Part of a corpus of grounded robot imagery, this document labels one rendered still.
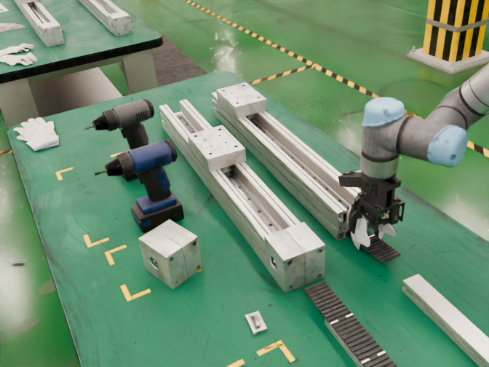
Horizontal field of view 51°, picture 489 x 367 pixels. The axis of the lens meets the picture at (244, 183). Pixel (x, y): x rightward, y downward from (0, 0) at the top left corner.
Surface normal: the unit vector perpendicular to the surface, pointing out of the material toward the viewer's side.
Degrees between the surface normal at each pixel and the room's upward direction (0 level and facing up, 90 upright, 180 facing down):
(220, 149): 0
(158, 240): 0
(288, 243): 0
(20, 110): 90
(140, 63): 90
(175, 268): 90
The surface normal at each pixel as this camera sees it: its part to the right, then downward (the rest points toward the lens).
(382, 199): -0.91, 0.29
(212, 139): -0.07, -0.83
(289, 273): 0.41, 0.48
